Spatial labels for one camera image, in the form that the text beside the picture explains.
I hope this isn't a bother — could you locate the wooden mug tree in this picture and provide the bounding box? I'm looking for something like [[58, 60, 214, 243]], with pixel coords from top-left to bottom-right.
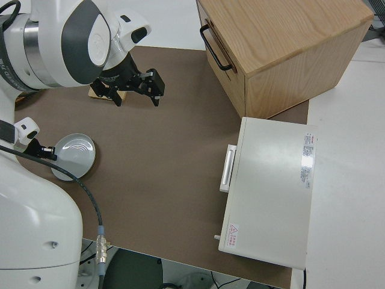
[[88, 86, 126, 102]]

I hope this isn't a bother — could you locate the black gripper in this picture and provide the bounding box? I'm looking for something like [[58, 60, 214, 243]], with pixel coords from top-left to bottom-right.
[[23, 138, 58, 162], [91, 53, 166, 108]]

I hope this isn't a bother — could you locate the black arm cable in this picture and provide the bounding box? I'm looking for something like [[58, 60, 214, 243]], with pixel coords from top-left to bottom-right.
[[0, 143, 108, 289]]

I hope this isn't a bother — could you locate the light wooden box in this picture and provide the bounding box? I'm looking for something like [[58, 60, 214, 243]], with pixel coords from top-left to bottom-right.
[[195, 0, 375, 120]]

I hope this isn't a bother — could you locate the black box handle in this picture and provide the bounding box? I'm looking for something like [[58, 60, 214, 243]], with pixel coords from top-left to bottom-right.
[[200, 24, 238, 72]]

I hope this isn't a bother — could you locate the white toaster oven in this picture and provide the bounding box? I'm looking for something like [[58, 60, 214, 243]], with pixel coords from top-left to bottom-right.
[[214, 116, 319, 270]]

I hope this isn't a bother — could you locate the toaster oven door handle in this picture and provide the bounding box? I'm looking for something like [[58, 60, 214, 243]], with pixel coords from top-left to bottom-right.
[[219, 144, 238, 193]]

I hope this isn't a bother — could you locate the gray plate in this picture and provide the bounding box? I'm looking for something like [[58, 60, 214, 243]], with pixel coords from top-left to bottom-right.
[[50, 132, 97, 181]]

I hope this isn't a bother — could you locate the brown table mat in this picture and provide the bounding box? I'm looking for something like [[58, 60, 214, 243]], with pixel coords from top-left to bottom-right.
[[14, 45, 310, 289]]

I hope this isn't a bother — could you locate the dark round base plate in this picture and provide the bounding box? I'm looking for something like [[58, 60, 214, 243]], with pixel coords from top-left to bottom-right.
[[105, 249, 164, 289]]

